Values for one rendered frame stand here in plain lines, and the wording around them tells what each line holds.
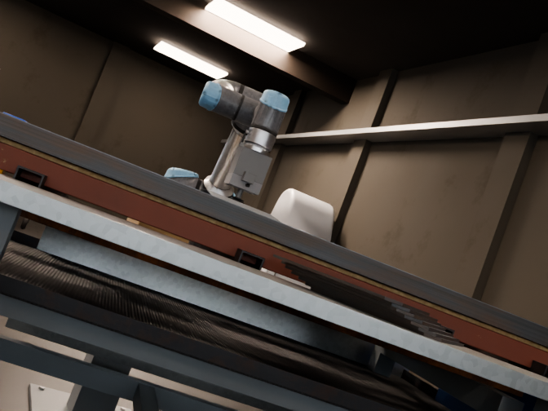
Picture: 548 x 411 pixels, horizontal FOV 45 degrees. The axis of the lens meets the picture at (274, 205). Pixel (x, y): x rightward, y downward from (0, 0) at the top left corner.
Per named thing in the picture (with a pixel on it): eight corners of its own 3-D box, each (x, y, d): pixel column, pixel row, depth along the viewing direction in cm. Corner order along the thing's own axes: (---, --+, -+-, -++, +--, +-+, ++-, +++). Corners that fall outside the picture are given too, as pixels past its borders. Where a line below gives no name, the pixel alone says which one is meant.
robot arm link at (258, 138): (280, 137, 171) (251, 125, 169) (273, 153, 171) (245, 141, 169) (271, 139, 178) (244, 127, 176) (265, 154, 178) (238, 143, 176)
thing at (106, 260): (381, 448, 227) (416, 351, 230) (4, 326, 199) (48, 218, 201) (377, 444, 231) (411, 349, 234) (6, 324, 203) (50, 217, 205)
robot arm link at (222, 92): (209, 70, 224) (210, 72, 176) (240, 83, 226) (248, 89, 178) (196, 102, 225) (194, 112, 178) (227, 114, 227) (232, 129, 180)
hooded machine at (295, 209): (303, 342, 740) (353, 209, 751) (247, 323, 714) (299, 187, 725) (277, 324, 815) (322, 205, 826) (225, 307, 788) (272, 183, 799)
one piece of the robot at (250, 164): (249, 130, 166) (226, 191, 165) (280, 144, 169) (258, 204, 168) (240, 133, 176) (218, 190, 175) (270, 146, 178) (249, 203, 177)
